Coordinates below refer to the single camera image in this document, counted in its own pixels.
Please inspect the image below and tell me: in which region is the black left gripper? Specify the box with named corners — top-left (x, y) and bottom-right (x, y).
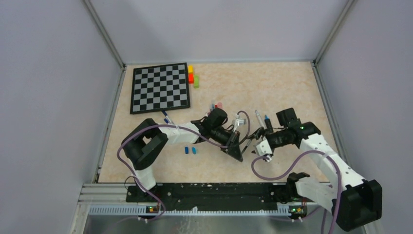
top-left (211, 126), bottom-right (243, 162)

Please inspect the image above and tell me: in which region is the white pen blue cap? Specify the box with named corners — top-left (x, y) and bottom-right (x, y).
top-left (255, 110), bottom-right (265, 128)

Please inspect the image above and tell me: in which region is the black blue highlighter marker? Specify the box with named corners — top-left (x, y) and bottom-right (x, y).
top-left (264, 115), bottom-right (273, 130)

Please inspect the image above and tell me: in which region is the green transparent pen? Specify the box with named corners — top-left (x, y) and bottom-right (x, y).
top-left (242, 139), bottom-right (252, 154)

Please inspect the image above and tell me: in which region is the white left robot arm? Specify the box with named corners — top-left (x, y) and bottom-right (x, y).
top-left (119, 108), bottom-right (250, 202)

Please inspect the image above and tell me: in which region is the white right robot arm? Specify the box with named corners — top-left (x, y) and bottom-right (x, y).
top-left (251, 108), bottom-right (383, 233)

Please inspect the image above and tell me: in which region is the dark blue pen near board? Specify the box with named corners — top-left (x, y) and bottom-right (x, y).
top-left (162, 111), bottom-right (172, 124)

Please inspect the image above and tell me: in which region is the green toy block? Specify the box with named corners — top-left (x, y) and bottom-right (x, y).
top-left (193, 75), bottom-right (199, 89)

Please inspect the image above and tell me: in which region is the orange toy block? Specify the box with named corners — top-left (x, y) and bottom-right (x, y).
top-left (188, 73), bottom-right (194, 84)

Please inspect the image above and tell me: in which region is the black and grey chessboard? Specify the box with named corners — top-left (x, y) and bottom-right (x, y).
top-left (130, 62), bottom-right (191, 115)

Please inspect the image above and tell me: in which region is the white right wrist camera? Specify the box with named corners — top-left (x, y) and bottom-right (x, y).
top-left (254, 139), bottom-right (273, 162)

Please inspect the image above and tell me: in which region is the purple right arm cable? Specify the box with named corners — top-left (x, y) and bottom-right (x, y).
top-left (251, 150), bottom-right (343, 234)

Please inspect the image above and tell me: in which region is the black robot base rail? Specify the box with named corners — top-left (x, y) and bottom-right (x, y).
top-left (126, 182), bottom-right (319, 212)

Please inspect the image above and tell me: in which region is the grey slotted cable duct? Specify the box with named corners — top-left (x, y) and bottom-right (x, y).
top-left (88, 205), bottom-right (291, 216)

